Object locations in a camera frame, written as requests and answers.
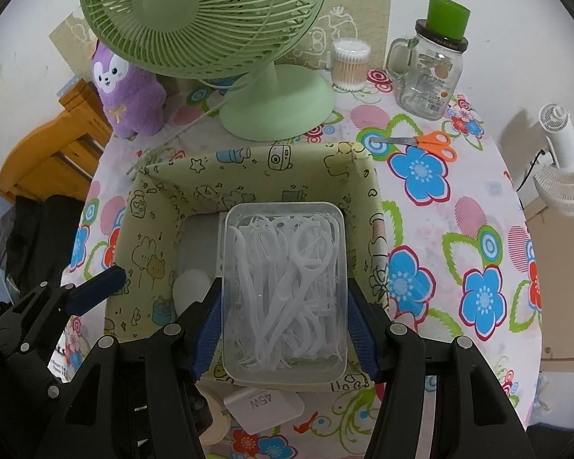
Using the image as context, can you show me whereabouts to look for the clear floss pick box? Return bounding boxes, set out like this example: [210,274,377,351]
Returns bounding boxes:
[222,202,349,386]

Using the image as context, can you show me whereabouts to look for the cotton swab container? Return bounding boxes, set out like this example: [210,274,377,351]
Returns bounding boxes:
[331,38,371,91]

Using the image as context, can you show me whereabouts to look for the purple plush toy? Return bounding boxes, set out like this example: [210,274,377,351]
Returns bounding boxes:
[91,41,166,138]

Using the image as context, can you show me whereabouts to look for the white plastic bag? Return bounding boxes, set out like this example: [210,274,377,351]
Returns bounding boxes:
[48,320,96,383]

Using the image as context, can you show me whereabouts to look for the beige cartoon wall poster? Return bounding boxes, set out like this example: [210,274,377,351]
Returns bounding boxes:
[48,0,394,87]

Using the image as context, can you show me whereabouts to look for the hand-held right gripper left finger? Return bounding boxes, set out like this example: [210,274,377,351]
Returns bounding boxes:
[52,277,223,459]

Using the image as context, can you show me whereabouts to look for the orange handled scissors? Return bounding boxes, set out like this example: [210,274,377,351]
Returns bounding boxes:
[369,130,457,161]

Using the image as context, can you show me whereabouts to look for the green desk fan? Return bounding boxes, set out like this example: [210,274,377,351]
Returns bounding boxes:
[79,0,336,140]

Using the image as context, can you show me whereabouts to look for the white fan cable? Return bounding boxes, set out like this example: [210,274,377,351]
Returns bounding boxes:
[129,98,230,173]

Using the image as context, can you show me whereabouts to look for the wooden chair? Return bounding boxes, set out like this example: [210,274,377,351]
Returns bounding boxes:
[0,79,113,202]

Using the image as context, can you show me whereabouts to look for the white standing fan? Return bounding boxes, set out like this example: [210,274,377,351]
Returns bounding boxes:
[517,103,574,221]

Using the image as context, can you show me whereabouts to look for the white charger block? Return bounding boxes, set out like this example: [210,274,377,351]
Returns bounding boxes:
[223,387,304,433]

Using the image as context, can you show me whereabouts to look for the black clothing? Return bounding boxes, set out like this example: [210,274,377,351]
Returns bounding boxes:
[0,194,94,297]

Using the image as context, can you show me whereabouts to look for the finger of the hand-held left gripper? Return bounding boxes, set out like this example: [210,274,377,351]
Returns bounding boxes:
[0,322,65,400]
[0,267,126,330]

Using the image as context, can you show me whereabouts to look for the yellow printed storage box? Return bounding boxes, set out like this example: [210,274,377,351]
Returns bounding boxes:
[104,141,389,393]

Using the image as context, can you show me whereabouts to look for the glass mug jar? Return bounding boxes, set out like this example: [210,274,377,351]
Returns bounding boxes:
[386,19,468,121]

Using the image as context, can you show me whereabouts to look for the green plastic cup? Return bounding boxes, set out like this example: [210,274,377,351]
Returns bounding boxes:
[427,0,472,39]

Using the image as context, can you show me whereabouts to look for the floral tablecloth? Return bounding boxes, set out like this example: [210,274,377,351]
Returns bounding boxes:
[60,64,543,459]

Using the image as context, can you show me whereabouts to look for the beige wooden cabinet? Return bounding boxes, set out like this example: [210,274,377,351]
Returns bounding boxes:
[526,191,574,426]

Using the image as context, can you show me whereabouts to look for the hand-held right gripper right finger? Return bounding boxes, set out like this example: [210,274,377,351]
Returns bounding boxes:
[347,278,527,459]

